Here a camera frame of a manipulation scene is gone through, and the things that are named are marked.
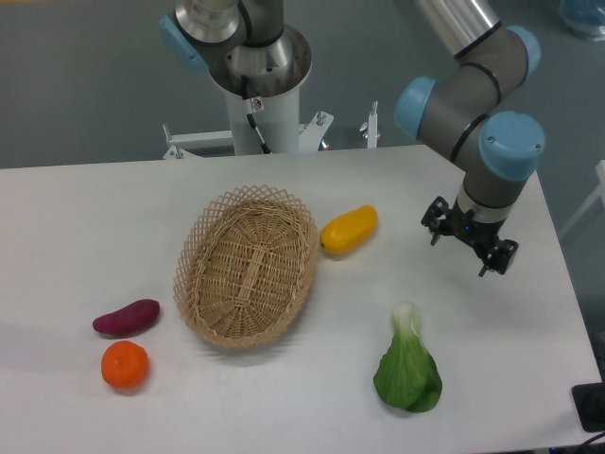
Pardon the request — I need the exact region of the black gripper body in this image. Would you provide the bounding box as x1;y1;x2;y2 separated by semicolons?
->
448;202;506;258

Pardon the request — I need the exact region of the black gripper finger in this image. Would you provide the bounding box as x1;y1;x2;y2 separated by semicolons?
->
421;196;450;245
478;237;519;277

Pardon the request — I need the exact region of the yellow mango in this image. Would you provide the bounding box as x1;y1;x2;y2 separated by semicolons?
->
320;205;378;257

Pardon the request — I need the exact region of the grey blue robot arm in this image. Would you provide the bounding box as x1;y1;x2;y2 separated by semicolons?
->
159;1;545;273

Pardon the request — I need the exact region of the green bok choy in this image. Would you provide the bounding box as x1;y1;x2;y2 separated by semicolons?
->
373;301;442;413

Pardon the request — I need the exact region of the black device at edge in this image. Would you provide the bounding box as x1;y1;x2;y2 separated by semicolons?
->
571;382;604;432

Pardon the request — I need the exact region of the woven wicker basket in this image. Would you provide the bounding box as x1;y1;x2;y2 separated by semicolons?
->
173;185;320;349

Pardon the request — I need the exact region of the blue object top right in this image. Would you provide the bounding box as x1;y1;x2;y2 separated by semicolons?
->
559;0;604;42

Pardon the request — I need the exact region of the purple sweet potato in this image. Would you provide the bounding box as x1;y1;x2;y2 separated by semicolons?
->
93;299;161;337

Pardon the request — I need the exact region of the orange tangerine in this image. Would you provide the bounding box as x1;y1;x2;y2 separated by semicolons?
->
100;340;149;390

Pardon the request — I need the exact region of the white frame right edge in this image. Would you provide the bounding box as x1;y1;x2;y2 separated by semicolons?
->
558;160;604;240

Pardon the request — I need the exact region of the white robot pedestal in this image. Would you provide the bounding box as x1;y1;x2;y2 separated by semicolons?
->
162;23;382;161

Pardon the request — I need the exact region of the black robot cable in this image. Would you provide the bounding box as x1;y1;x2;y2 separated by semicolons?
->
239;74;273;156

